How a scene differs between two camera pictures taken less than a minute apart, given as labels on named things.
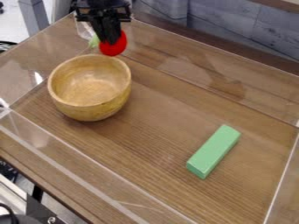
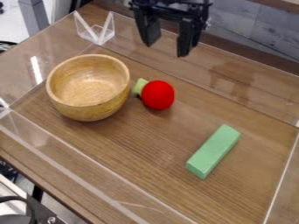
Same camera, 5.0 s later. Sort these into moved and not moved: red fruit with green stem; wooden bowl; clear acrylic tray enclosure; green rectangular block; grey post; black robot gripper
Moved: black robot gripper; red fruit with green stem
Not moved: green rectangular block; clear acrylic tray enclosure; grey post; wooden bowl
